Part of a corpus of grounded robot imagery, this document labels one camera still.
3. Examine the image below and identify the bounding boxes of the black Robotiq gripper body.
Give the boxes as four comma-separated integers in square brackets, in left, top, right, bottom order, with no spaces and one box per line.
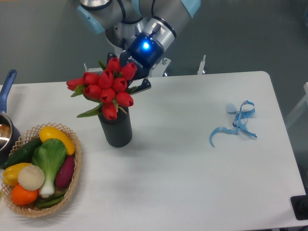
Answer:
[119,33,164,80]

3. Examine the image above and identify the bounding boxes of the orange fruit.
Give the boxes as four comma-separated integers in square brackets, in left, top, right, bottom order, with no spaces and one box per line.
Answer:
[11,184,38,205]

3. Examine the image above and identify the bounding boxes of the dark green cucumber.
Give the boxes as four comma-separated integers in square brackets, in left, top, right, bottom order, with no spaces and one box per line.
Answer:
[1,138,42,169]

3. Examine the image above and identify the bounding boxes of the blue curly ribbon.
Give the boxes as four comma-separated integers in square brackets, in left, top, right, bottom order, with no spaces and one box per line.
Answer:
[209,100,257,147]

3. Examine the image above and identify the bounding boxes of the green bok choy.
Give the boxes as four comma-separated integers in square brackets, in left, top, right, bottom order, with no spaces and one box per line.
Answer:
[32,139,67,198]

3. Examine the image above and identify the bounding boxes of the woven wicker basket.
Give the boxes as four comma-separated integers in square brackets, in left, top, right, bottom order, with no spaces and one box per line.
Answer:
[1,123,81,218]

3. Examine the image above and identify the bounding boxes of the yellow bell pepper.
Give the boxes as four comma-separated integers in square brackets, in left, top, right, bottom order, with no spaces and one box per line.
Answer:
[3,163,31,186]

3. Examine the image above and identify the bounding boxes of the green pea pods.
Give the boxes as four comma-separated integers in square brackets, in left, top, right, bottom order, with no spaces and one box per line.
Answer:
[35,192,66,209]

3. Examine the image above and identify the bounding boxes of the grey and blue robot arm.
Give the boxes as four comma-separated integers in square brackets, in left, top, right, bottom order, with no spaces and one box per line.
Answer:
[77,0,201,94]

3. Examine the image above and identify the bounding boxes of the blue handled saucepan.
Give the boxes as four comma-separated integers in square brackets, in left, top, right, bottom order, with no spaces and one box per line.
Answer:
[0,69,20,165]

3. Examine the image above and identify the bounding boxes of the red tulip bouquet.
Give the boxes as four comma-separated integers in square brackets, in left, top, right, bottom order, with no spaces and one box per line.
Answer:
[66,57,137,120]

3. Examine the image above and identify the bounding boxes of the black device at table edge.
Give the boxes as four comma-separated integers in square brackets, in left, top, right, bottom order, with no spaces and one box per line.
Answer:
[290,195,308,220]

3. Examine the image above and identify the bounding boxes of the dark grey ribbed vase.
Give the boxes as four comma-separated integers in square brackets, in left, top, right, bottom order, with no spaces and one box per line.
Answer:
[98,107,132,148]

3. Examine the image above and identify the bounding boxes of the purple sweet potato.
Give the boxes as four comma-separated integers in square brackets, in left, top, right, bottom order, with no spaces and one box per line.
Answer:
[55,155,75,188]

